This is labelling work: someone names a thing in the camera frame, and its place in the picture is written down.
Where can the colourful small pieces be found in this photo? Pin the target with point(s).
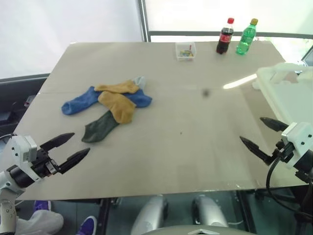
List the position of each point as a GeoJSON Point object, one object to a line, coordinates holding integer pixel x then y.
{"type": "Point", "coordinates": [187, 54]}

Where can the blue sock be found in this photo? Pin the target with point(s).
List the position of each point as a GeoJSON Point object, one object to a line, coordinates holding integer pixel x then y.
{"type": "Point", "coordinates": [142, 99]}
{"type": "Point", "coordinates": [78, 102]}

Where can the grey window frame rail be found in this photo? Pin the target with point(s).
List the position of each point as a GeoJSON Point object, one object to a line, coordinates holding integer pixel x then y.
{"type": "Point", "coordinates": [195, 34]}

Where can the dark green sock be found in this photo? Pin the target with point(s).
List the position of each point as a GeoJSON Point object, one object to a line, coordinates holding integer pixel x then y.
{"type": "Point", "coordinates": [97, 129]}

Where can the mustard yellow sock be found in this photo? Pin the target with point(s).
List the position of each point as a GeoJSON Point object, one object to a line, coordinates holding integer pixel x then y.
{"type": "Point", "coordinates": [119, 107]}
{"type": "Point", "coordinates": [117, 87]}

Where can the grey trouser leg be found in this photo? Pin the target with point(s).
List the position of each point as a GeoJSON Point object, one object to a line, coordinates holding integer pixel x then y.
{"type": "Point", "coordinates": [41, 222]}

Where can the silver rounded robot leg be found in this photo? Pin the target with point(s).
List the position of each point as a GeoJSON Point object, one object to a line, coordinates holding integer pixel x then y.
{"type": "Point", "coordinates": [149, 215]}
{"type": "Point", "coordinates": [210, 213]}

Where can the green bottle yellow cap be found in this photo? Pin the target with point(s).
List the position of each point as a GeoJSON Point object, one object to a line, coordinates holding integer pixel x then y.
{"type": "Point", "coordinates": [245, 39]}

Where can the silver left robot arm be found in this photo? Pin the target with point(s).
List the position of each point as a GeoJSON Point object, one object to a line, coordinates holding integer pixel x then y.
{"type": "Point", "coordinates": [21, 176]}

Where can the grey metal post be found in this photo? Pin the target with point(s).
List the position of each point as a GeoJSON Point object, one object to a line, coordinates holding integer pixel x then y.
{"type": "Point", "coordinates": [144, 19]}

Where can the small clear plastic container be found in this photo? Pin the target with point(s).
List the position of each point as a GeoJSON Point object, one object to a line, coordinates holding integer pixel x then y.
{"type": "Point", "coordinates": [178, 47]}

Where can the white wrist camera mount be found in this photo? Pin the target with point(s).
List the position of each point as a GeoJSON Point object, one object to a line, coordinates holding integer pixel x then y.
{"type": "Point", "coordinates": [17, 147]}
{"type": "Point", "coordinates": [299, 137]}

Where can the cola bottle red cap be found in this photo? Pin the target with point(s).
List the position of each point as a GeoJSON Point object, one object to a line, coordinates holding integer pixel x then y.
{"type": "Point", "coordinates": [223, 36]}

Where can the dark grey robot torso edge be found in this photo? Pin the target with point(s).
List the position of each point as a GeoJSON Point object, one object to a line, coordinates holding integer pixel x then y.
{"type": "Point", "coordinates": [176, 230]}

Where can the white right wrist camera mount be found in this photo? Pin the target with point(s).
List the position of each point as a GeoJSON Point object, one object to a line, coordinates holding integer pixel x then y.
{"type": "Point", "coordinates": [299, 137]}

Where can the white plastic bin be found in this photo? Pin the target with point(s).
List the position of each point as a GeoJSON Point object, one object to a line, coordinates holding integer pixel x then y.
{"type": "Point", "coordinates": [281, 88]}

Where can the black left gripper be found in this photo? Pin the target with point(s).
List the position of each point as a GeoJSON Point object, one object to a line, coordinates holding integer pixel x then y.
{"type": "Point", "coordinates": [44, 162]}

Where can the black furniture beside table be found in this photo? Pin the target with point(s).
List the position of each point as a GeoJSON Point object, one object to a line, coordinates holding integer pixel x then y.
{"type": "Point", "coordinates": [19, 98]}

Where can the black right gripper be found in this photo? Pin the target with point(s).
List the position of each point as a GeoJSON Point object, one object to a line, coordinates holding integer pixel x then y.
{"type": "Point", "coordinates": [284, 151]}

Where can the purple shoe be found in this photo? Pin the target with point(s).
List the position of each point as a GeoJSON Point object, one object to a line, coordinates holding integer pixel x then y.
{"type": "Point", "coordinates": [42, 205]}
{"type": "Point", "coordinates": [88, 225]}

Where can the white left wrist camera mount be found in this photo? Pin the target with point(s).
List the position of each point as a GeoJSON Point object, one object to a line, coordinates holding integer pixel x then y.
{"type": "Point", "coordinates": [17, 147]}

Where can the light grey sock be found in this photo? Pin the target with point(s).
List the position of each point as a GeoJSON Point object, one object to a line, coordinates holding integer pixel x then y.
{"type": "Point", "coordinates": [140, 82]}

